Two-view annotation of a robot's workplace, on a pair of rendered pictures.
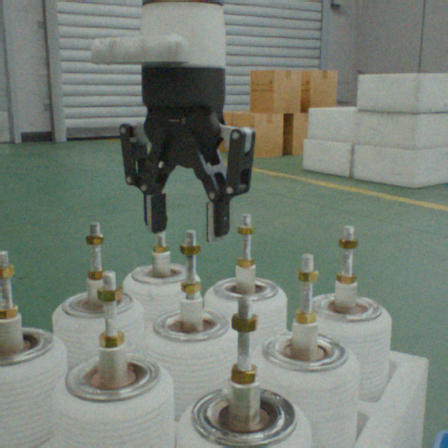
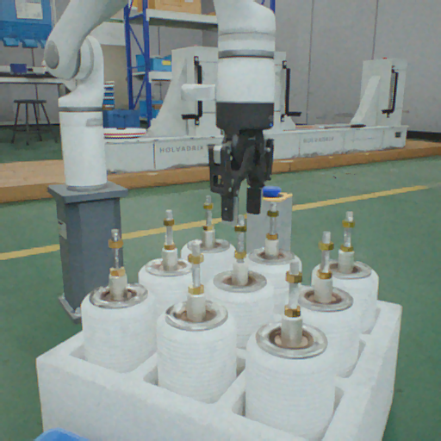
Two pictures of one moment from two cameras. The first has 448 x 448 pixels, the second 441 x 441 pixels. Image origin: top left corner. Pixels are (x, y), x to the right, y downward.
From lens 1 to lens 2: 75 cm
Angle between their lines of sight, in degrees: 86
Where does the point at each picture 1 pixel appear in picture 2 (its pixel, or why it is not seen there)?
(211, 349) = (210, 291)
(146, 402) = (146, 276)
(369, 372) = (250, 392)
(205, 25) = (221, 74)
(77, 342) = not seen: hidden behind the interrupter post
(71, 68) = not seen: outside the picture
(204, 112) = (227, 133)
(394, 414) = (209, 417)
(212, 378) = not seen: hidden behind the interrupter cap
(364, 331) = (249, 350)
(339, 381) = (160, 330)
